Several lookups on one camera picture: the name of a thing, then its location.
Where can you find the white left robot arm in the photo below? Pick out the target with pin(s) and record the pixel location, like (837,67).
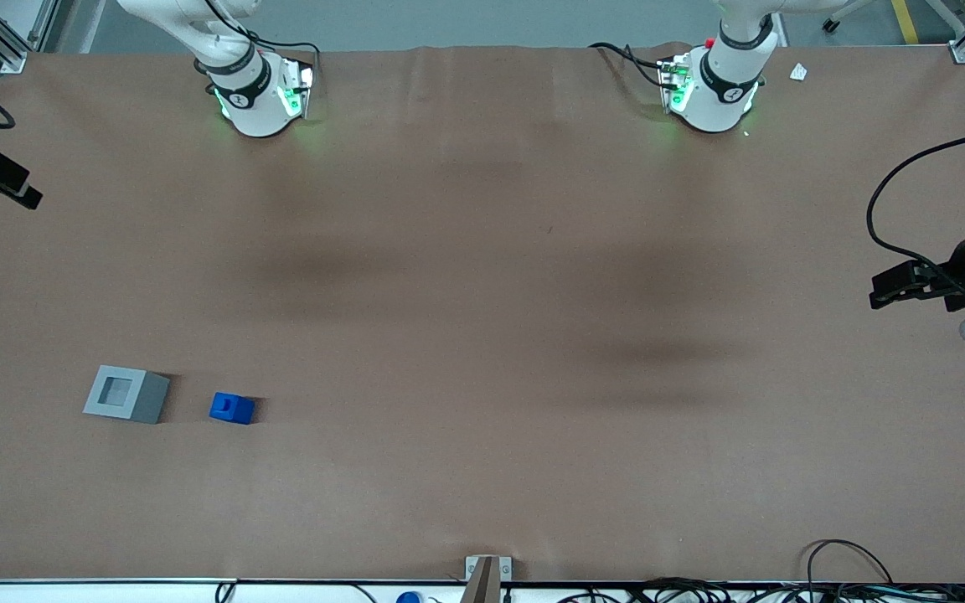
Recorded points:
(717,96)

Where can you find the brown table cover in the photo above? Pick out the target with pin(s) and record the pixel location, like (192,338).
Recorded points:
(482,335)

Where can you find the gray square base block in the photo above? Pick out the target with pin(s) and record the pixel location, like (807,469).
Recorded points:
(147,400)

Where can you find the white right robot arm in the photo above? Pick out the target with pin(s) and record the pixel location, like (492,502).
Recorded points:
(252,100)

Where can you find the white stand leg with caster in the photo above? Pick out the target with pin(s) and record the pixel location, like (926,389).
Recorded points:
(838,15)

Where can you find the small white paper tag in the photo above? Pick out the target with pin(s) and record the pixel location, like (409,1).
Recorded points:
(798,72)

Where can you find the blue round cap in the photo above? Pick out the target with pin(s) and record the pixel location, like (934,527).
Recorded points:
(408,598)

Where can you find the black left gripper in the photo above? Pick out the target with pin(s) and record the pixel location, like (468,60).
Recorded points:
(962,266)

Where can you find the metal bracket with post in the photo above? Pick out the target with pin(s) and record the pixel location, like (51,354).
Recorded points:
(487,578)

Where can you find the blue plastic part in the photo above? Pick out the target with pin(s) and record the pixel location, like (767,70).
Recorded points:
(231,409)

